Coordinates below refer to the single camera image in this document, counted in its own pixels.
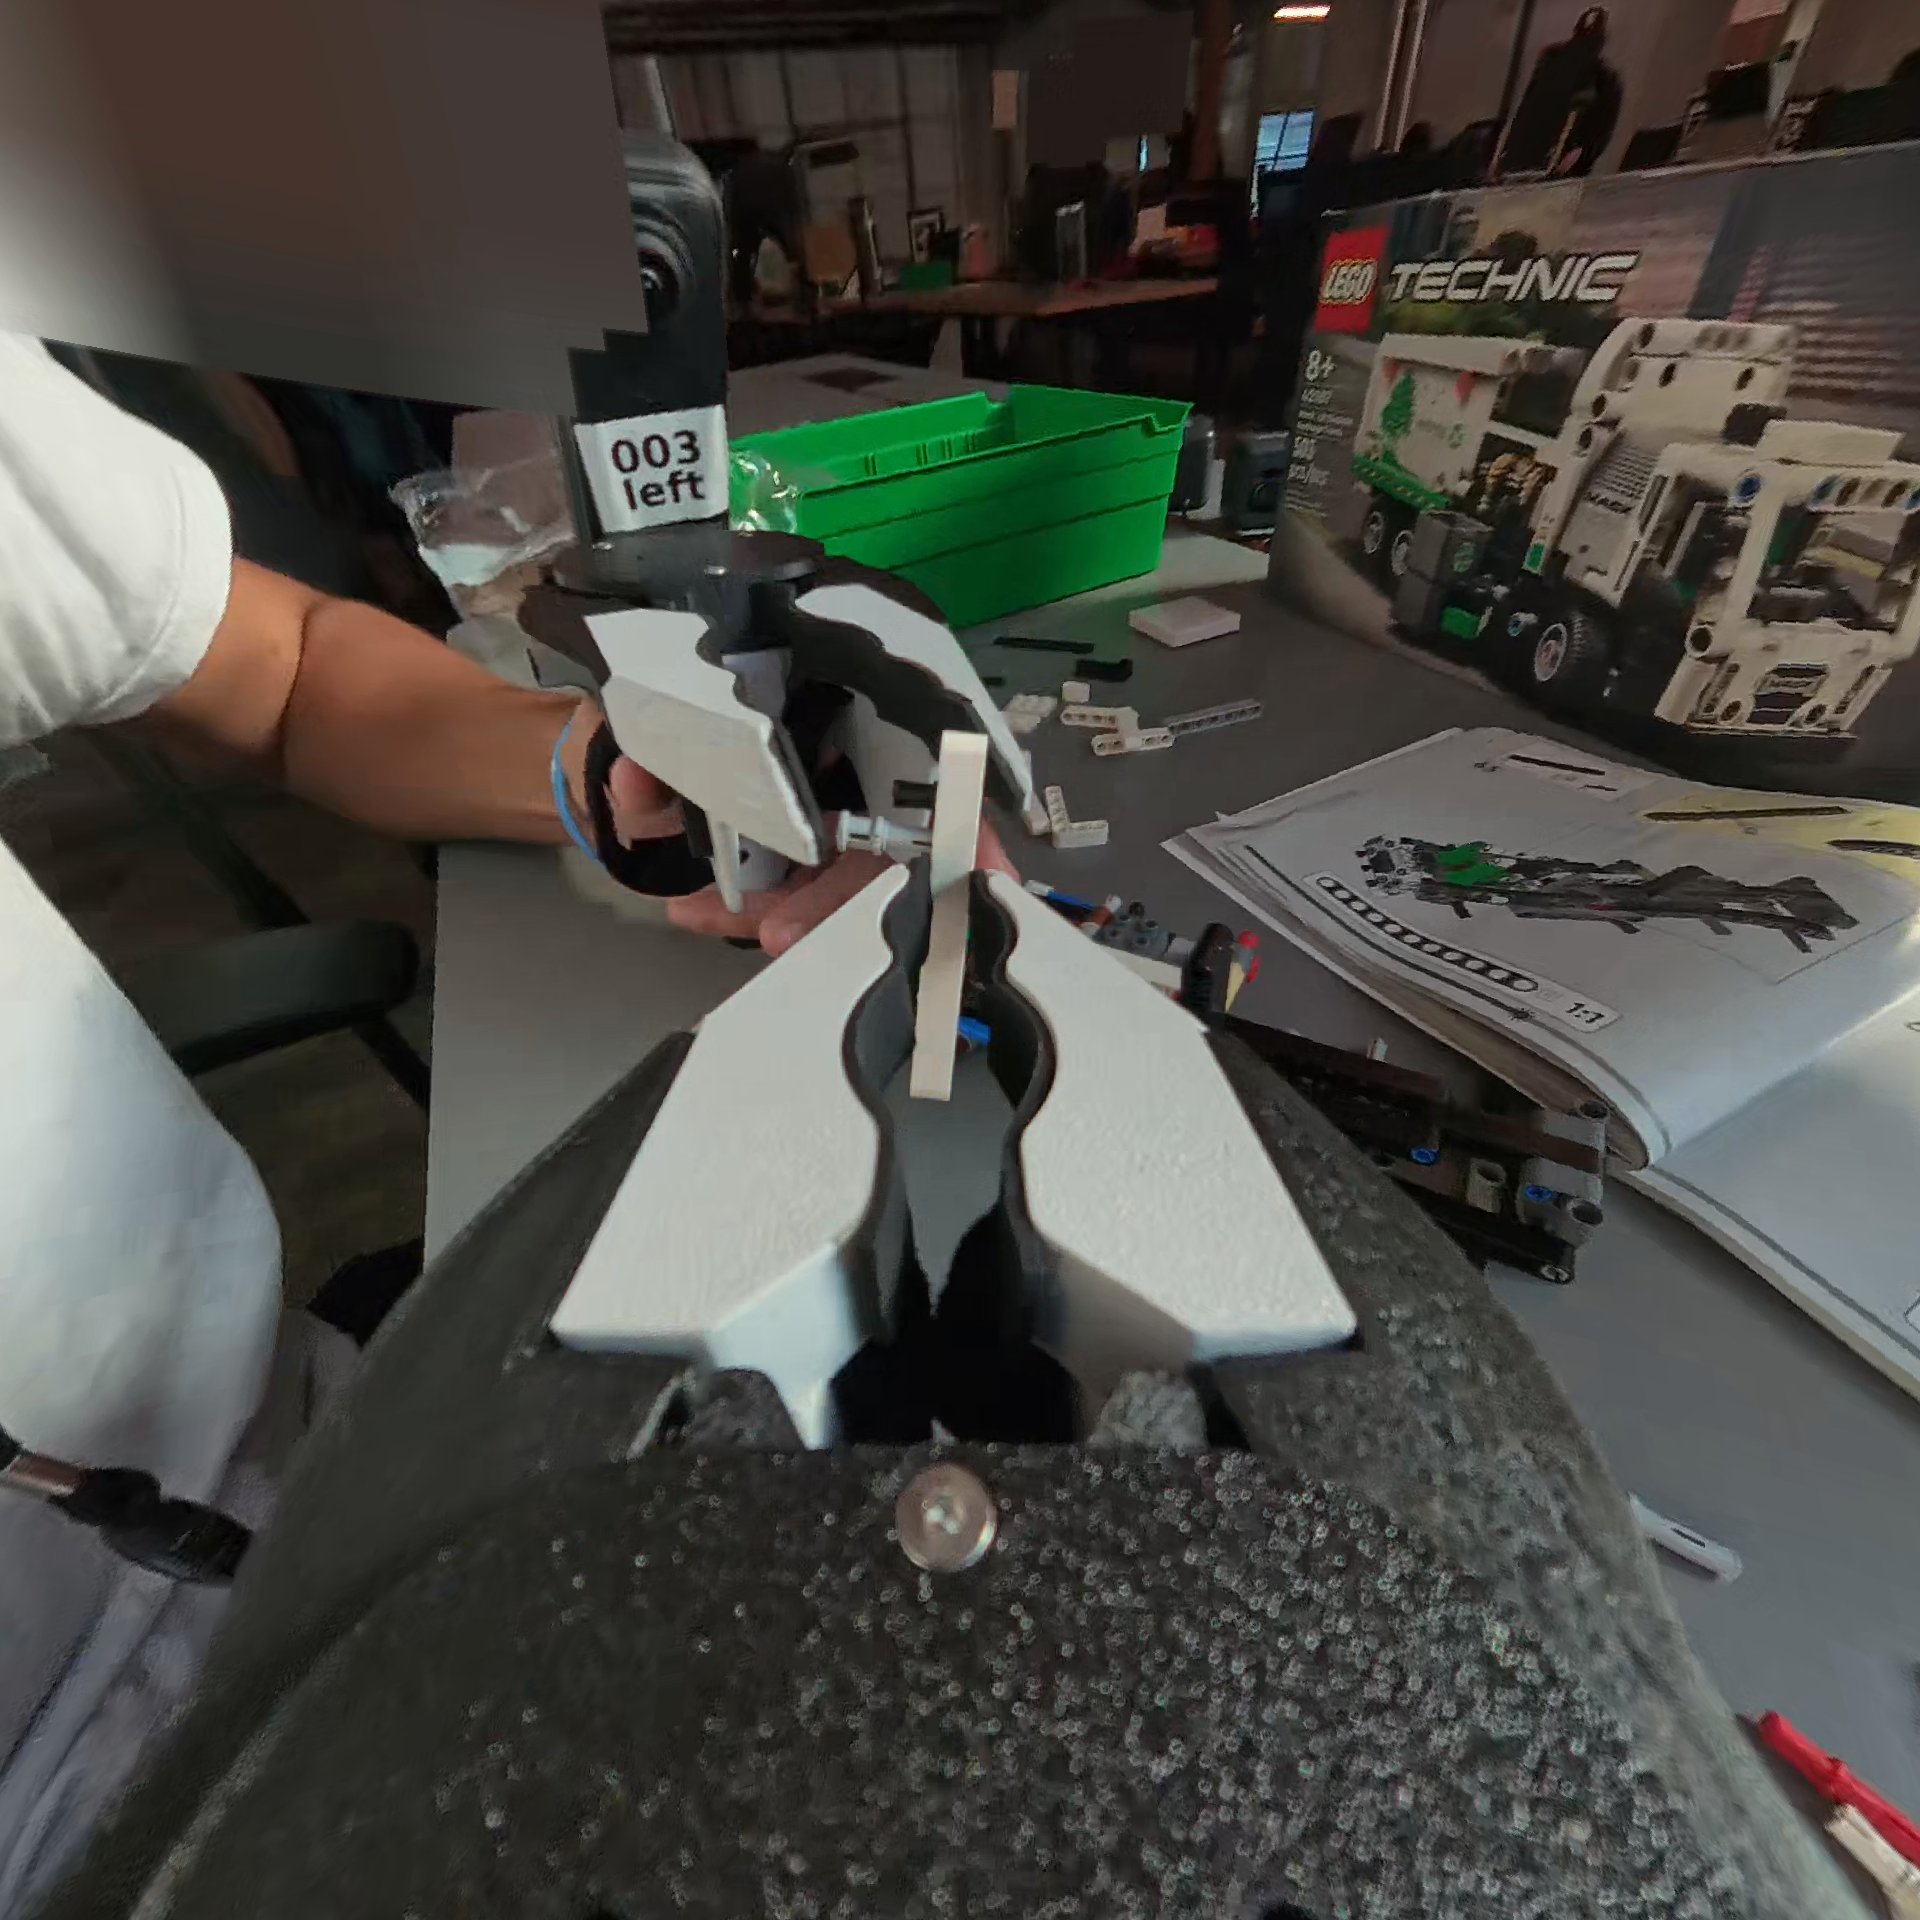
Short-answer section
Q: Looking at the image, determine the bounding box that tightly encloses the person's left hand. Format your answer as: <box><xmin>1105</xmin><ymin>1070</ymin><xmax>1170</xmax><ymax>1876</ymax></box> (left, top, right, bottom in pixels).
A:
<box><xmin>609</xmin><ymin>749</ymin><xmax>1025</xmax><ymax>963</ymax></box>

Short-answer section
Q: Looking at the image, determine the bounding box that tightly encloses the clear plastic bag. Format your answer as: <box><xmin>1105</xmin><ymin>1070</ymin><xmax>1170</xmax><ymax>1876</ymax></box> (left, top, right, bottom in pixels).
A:
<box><xmin>387</xmin><ymin>411</ymin><xmax>583</xmax><ymax>619</ymax></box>

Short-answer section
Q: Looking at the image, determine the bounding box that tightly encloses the small white lego piece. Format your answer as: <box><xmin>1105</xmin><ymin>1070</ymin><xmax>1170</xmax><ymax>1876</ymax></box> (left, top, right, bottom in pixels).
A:
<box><xmin>1625</xmin><ymin>1495</ymin><xmax>1744</xmax><ymax>1584</ymax></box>
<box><xmin>1822</xmin><ymin>1806</ymin><xmax>1920</xmax><ymax>1910</ymax></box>

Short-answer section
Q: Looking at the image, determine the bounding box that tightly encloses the person's left forearm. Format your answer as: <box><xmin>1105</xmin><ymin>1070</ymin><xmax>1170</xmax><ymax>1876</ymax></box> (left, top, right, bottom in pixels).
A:
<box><xmin>151</xmin><ymin>559</ymin><xmax>606</xmax><ymax>861</ymax></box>

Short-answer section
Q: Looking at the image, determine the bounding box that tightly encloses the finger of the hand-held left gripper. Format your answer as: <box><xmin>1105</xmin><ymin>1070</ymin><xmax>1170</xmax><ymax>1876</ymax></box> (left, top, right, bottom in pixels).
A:
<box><xmin>583</xmin><ymin>607</ymin><xmax>826</xmax><ymax>911</ymax></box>
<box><xmin>780</xmin><ymin>583</ymin><xmax>1041</xmax><ymax>839</ymax></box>

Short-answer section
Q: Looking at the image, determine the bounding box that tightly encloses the green plastic bin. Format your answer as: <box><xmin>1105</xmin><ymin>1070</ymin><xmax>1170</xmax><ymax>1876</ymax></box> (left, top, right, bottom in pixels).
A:
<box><xmin>730</xmin><ymin>384</ymin><xmax>1195</xmax><ymax>630</ymax></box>

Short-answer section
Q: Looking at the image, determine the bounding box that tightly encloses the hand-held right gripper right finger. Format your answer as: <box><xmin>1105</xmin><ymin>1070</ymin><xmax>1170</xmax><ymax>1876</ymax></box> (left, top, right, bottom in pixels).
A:
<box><xmin>971</xmin><ymin>870</ymin><xmax>1360</xmax><ymax>1402</ymax></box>

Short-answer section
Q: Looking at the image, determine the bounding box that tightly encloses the white shirt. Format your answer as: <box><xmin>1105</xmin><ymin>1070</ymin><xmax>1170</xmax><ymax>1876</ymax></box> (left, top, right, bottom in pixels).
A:
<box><xmin>0</xmin><ymin>335</ymin><xmax>291</xmax><ymax>1508</ymax></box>

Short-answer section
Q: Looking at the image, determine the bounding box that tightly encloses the red lego piece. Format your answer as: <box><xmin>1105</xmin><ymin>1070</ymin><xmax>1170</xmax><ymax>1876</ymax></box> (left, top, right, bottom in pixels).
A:
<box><xmin>1755</xmin><ymin>1712</ymin><xmax>1920</xmax><ymax>1826</ymax></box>

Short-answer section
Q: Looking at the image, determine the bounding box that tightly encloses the blue wristband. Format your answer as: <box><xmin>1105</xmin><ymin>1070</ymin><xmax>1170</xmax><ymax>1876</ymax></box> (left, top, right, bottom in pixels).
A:
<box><xmin>548</xmin><ymin>703</ymin><xmax>606</xmax><ymax>867</ymax></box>

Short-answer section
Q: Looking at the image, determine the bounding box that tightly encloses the black chair armrest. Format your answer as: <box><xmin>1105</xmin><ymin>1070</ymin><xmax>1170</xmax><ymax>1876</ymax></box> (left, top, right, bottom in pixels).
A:
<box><xmin>162</xmin><ymin>916</ymin><xmax>423</xmax><ymax>1077</ymax></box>

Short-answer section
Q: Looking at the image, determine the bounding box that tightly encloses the grey power station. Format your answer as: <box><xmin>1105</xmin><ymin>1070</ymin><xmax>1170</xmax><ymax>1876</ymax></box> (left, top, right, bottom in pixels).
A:
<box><xmin>1178</xmin><ymin>420</ymin><xmax>1297</xmax><ymax>538</ymax></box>

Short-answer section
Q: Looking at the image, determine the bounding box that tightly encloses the lego truck set box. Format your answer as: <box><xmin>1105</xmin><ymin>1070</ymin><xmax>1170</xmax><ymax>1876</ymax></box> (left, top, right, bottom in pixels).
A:
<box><xmin>1271</xmin><ymin>147</ymin><xmax>1920</xmax><ymax>807</ymax></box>

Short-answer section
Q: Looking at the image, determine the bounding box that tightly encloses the dark lego chassis assembly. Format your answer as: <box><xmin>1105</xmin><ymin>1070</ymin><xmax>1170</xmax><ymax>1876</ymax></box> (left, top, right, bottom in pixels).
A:
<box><xmin>1036</xmin><ymin>884</ymin><xmax>1616</xmax><ymax>1287</ymax></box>

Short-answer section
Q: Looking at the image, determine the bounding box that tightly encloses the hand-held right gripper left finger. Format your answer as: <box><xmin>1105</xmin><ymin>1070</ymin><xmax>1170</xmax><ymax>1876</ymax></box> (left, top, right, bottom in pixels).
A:
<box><xmin>551</xmin><ymin>861</ymin><xmax>922</xmax><ymax>1451</ymax></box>

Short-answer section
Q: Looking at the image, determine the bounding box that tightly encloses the lego instruction booklet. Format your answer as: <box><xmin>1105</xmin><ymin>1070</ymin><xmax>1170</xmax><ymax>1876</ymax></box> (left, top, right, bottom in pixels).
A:
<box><xmin>1161</xmin><ymin>727</ymin><xmax>1920</xmax><ymax>1407</ymax></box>

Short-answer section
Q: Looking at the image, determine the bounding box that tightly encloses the black lanyard reel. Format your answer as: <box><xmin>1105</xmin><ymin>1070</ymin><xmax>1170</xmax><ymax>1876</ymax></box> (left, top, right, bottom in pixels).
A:
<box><xmin>0</xmin><ymin>1431</ymin><xmax>251</xmax><ymax>1584</ymax></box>

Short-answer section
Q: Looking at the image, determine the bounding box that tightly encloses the wooden background table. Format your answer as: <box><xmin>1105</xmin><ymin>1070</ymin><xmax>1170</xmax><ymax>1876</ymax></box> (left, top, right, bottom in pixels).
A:
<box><xmin>817</xmin><ymin>274</ymin><xmax>1225</xmax><ymax>328</ymax></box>

